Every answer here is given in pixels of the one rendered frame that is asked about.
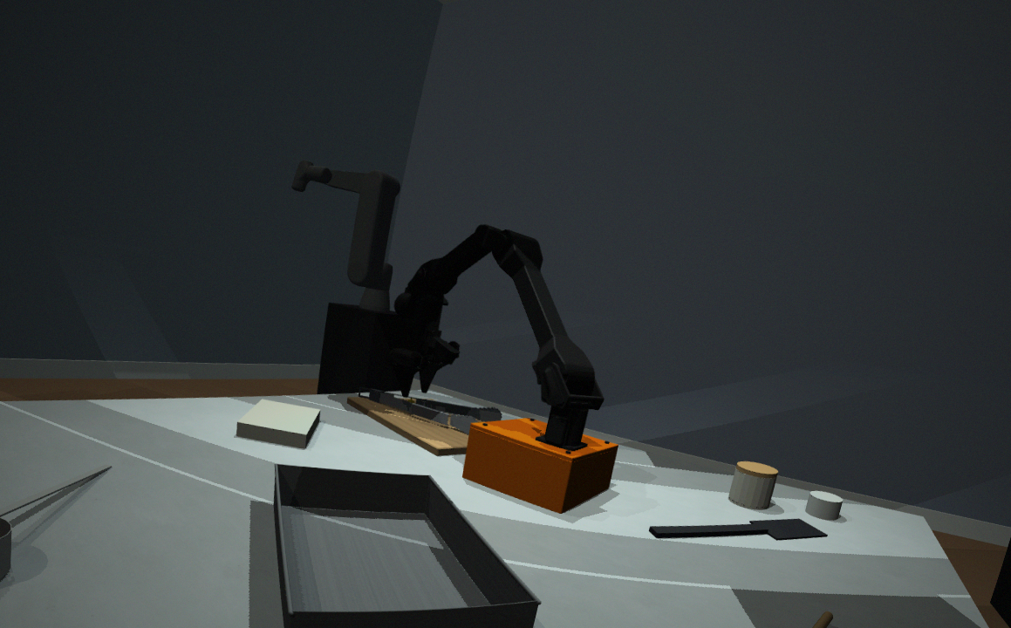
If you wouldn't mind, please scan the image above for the red spatula with wooden handle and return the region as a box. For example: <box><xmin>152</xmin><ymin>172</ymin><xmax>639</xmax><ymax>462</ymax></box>
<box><xmin>813</xmin><ymin>611</ymin><xmax>833</xmax><ymax>628</ymax></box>

